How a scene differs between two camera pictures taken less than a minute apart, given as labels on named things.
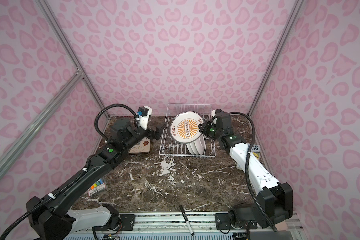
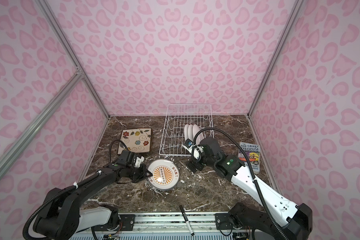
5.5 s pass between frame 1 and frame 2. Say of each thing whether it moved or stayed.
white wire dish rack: stayed
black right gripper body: moved
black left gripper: moved
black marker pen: stayed
